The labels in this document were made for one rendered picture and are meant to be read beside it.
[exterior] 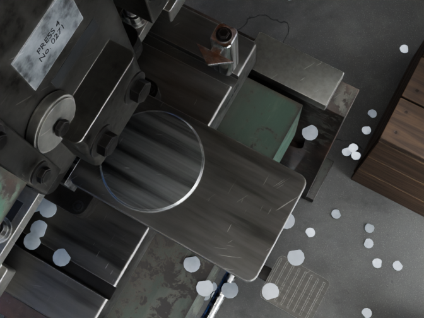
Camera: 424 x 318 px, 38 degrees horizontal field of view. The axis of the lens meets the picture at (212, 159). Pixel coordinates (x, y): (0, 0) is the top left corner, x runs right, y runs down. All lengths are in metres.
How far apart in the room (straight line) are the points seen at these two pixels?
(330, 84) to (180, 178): 0.30
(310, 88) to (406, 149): 0.36
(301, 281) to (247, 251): 0.63
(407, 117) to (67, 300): 0.73
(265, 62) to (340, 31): 0.77
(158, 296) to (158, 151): 0.21
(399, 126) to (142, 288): 0.61
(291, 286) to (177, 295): 0.52
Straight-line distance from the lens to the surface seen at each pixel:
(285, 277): 1.33
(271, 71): 0.91
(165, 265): 0.85
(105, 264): 0.80
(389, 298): 1.52
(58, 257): 0.81
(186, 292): 0.84
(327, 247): 1.51
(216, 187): 0.72
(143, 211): 0.72
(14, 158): 0.45
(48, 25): 0.48
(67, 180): 0.75
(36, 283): 0.82
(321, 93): 0.91
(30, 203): 0.79
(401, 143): 1.22
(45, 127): 0.52
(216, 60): 0.76
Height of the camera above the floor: 1.48
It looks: 75 degrees down
